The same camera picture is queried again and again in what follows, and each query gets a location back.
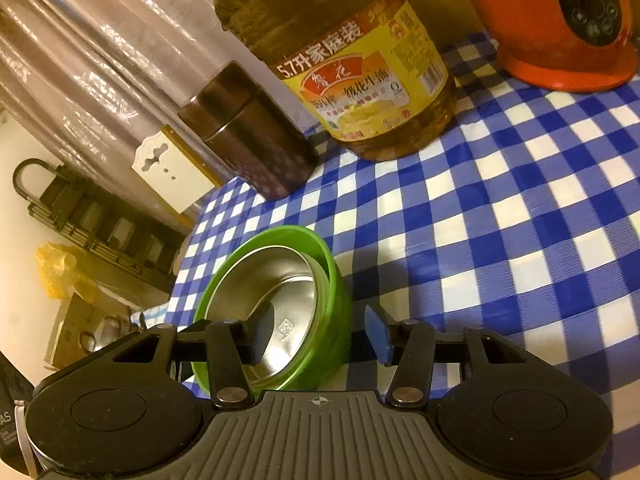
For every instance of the green plastic bowl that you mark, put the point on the green plastic bowl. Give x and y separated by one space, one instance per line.
336 320

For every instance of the stainless steel bowl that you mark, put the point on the stainless steel bowl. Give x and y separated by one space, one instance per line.
280 280

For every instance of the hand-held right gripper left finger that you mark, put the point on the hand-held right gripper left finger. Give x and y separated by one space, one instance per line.
262 336

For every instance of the folded step ladder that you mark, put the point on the folded step ladder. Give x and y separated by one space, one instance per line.
100 215

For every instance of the red electric pressure cooker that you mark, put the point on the red electric pressure cooker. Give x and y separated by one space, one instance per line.
540 35

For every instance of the brown metal canister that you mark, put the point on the brown metal canister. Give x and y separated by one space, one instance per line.
250 145

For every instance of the blue white checkered tablecloth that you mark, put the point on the blue white checkered tablecloth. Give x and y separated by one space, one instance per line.
500 210

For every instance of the yellow plastic bag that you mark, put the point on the yellow plastic bag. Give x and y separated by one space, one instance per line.
57 272

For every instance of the large cooking oil bottle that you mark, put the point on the large cooking oil bottle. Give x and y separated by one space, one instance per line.
350 85

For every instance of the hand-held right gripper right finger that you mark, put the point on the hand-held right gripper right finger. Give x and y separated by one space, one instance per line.
377 336

